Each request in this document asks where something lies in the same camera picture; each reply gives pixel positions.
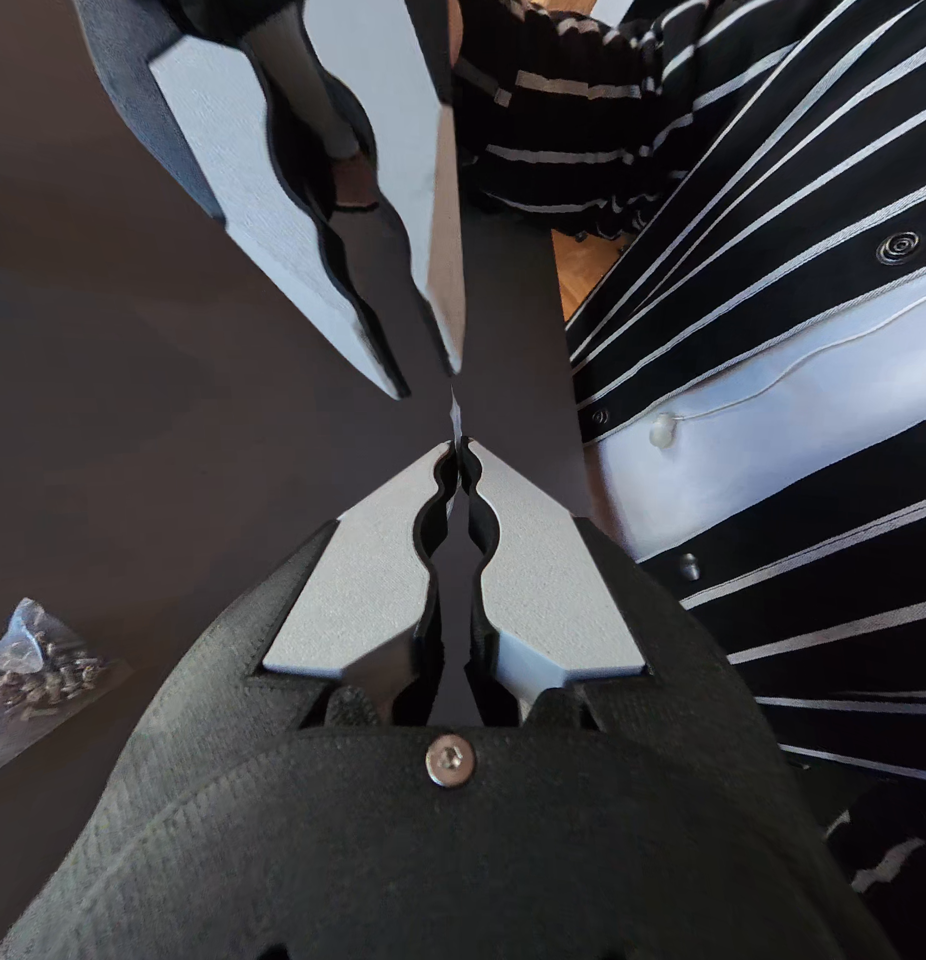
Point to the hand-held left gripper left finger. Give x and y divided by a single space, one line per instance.
358 585

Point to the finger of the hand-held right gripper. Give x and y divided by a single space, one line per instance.
395 90
238 187

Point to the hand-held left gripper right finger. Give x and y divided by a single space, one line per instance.
553 592

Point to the labelled bag of dark screws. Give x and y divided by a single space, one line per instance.
455 416

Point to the person's right forearm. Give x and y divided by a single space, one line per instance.
553 112

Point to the dark desk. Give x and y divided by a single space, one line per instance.
133 412

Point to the clear bag of many screws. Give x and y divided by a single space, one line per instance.
43 675

